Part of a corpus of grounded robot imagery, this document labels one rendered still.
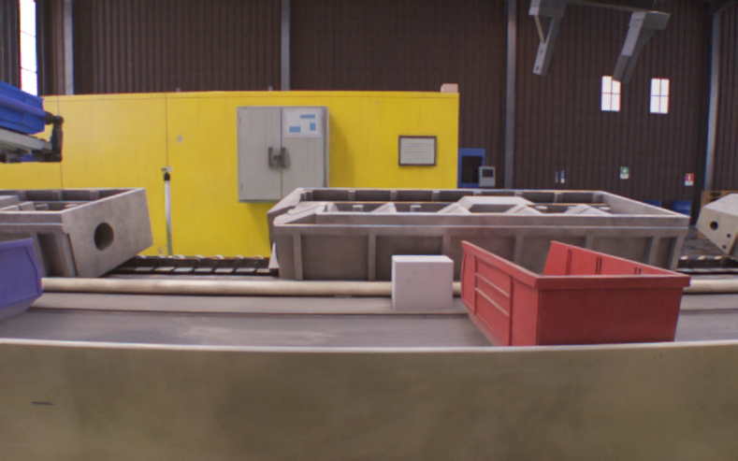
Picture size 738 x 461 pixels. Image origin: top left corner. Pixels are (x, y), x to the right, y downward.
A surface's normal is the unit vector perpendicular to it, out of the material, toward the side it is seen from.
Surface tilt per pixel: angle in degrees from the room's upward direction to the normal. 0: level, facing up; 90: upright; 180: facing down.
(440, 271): 90
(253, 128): 90
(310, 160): 90
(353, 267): 100
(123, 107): 90
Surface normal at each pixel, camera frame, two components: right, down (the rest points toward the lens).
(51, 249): 0.01, 0.27
